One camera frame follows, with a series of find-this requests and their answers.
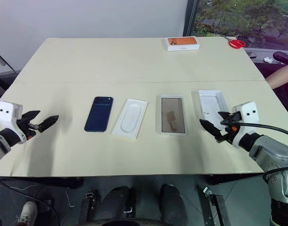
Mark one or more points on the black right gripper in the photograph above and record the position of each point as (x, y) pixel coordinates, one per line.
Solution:
(232, 130)

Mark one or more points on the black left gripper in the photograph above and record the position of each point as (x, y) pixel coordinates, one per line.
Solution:
(28, 128)

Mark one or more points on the dark blue smartphone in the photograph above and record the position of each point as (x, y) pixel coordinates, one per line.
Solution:
(99, 114)

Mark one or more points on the white moulded tray insert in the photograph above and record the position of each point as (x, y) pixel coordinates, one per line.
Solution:
(130, 118)

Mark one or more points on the person's bare forearm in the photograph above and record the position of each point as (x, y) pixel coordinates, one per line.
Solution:
(281, 75)

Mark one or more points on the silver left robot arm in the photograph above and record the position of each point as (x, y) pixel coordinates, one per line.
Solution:
(1, 142)

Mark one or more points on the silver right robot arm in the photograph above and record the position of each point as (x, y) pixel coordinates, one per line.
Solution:
(271, 150)

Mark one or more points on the orange print phone box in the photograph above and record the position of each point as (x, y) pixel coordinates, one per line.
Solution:
(182, 43)

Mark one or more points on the crumpled white paper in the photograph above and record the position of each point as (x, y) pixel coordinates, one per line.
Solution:
(268, 60)

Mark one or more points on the black chair armrest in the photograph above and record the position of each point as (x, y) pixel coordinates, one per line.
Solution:
(284, 57)

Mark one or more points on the white sneaker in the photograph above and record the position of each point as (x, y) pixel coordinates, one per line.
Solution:
(28, 212)

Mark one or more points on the dark rounded shape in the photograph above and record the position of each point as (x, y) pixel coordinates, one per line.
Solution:
(173, 204)

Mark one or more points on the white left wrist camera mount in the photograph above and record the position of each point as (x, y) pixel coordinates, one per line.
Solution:
(9, 115)

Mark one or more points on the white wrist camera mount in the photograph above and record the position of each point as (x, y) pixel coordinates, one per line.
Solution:
(9, 115)
(248, 113)

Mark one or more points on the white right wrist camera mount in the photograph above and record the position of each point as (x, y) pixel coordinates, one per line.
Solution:
(248, 113)

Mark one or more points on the metal table leg bracket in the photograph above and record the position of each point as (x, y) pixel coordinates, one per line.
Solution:
(215, 204)
(89, 204)

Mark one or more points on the dark window frame pillar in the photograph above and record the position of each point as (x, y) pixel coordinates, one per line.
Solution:
(189, 17)

